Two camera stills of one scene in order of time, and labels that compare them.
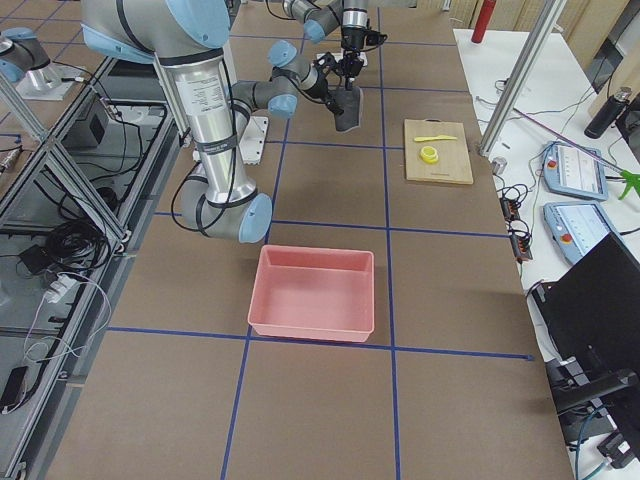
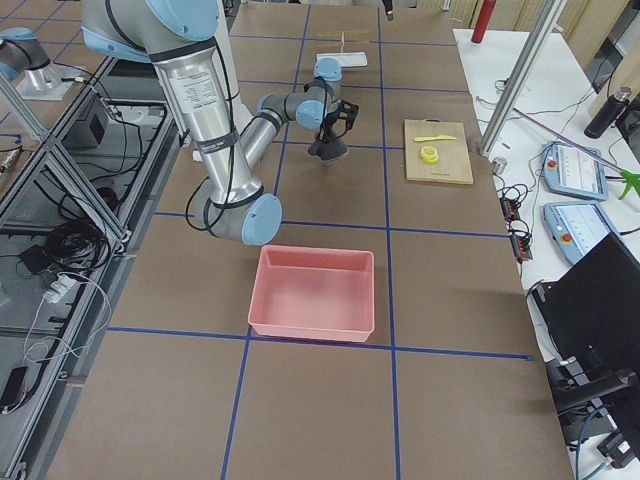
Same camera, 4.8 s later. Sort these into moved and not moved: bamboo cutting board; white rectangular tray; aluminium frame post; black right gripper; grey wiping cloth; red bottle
Moved: grey wiping cloth; black right gripper
Not moved: bamboo cutting board; aluminium frame post; white rectangular tray; red bottle
